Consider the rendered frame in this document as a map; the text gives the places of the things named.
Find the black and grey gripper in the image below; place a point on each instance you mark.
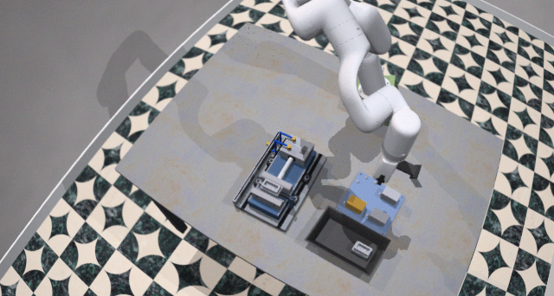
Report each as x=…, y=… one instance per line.
x=385, y=168

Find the yellow rectangular block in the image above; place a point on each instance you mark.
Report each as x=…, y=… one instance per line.
x=355, y=204

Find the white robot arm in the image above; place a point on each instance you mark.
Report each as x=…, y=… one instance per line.
x=354, y=29

